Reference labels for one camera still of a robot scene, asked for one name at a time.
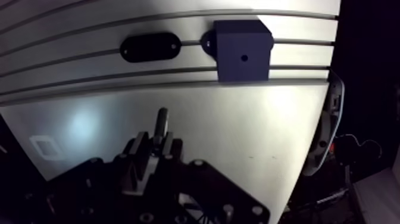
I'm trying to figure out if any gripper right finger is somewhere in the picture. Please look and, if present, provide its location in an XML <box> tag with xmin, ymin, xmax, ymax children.
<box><xmin>149</xmin><ymin>131</ymin><xmax>271</xmax><ymax>224</ymax></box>

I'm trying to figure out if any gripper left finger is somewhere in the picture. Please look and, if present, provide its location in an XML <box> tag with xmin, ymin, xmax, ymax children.
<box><xmin>18</xmin><ymin>131</ymin><xmax>158</xmax><ymax>224</ymax></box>

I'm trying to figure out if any pale holed strip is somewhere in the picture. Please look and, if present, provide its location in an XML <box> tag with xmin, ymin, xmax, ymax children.
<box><xmin>302</xmin><ymin>69</ymin><xmax>345</xmax><ymax>177</ymax></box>

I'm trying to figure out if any dark blue-grey block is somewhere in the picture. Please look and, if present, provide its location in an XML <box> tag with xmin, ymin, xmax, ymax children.
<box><xmin>199</xmin><ymin>19</ymin><xmax>275</xmax><ymax>83</ymax></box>

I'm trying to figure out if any black oval holder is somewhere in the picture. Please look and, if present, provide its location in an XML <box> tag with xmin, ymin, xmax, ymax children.
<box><xmin>119</xmin><ymin>32</ymin><xmax>182</xmax><ymax>63</ymax></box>

